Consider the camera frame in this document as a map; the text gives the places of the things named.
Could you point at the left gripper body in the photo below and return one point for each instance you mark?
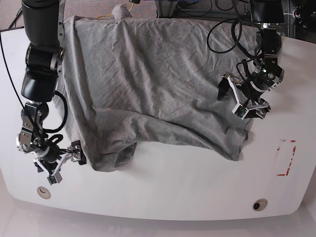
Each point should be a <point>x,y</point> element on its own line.
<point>245,95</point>

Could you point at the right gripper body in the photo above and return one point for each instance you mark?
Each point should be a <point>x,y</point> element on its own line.
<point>49,158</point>

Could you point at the grey Hugging Face t-shirt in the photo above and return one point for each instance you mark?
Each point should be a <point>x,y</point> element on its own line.
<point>129,80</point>

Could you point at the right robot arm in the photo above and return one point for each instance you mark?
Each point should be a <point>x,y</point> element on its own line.
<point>43,22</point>

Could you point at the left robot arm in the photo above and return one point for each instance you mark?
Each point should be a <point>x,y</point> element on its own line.
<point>268,74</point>

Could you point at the red tape rectangle marking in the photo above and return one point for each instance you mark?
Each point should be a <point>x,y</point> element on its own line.
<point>284,157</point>

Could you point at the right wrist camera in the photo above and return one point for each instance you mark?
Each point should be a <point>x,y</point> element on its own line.
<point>54,178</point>

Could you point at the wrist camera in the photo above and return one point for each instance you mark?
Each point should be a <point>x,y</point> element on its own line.
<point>240,111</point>
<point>54,178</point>

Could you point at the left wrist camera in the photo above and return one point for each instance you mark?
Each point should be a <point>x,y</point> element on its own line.
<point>240,111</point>

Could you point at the left table cable grommet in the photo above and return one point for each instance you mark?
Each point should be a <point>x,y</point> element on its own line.
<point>43,192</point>

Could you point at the table cable grommet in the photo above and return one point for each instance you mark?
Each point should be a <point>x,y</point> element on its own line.
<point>43,192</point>
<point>260,204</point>

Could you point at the aluminium frame rail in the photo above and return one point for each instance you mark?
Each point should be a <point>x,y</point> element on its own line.
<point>212,10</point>

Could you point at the right table cable grommet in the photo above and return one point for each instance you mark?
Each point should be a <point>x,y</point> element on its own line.
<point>260,204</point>

